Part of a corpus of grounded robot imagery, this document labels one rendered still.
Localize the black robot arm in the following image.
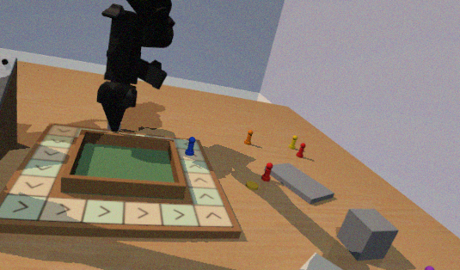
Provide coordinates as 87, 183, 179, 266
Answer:
101, 0, 175, 89

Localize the dark blue pawn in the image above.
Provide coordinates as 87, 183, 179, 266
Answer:
185, 137, 195, 156

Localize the red pawn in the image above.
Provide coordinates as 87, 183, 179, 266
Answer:
297, 143, 305, 158
261, 163, 273, 181

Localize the yellow game pawn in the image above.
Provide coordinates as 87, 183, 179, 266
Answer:
289, 135, 297, 150

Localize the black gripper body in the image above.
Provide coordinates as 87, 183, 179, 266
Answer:
97, 43, 141, 107

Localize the orange game pawn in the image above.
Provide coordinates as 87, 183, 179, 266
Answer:
244, 130, 253, 145

